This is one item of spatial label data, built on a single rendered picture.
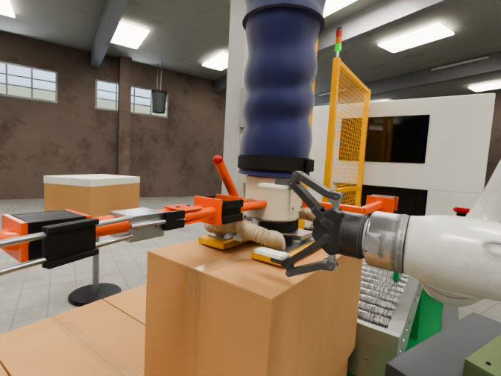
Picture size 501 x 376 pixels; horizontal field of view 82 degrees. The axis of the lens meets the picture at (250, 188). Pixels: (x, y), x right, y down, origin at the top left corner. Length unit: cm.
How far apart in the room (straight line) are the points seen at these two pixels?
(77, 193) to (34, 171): 677
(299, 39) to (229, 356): 78
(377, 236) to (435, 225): 7
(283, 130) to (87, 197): 180
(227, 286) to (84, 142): 866
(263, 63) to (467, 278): 65
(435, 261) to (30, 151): 903
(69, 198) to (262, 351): 205
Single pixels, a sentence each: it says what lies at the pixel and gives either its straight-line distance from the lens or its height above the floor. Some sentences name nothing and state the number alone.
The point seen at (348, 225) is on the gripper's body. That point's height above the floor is 110.
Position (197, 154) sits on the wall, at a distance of 991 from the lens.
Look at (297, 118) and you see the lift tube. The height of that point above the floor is 132.
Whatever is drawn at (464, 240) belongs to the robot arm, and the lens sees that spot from 46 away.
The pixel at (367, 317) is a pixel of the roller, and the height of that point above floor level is 54.
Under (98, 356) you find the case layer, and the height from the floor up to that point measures 54.
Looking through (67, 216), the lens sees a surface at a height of 110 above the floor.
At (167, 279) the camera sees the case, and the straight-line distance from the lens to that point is 78.
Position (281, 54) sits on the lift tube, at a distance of 83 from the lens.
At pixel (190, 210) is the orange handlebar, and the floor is 109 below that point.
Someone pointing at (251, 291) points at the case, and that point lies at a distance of 59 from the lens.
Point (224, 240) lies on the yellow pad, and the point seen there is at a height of 97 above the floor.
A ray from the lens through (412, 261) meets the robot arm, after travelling 47.
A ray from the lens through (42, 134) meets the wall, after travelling 915.
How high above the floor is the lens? 119
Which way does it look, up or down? 5 degrees down
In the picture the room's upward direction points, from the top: 3 degrees clockwise
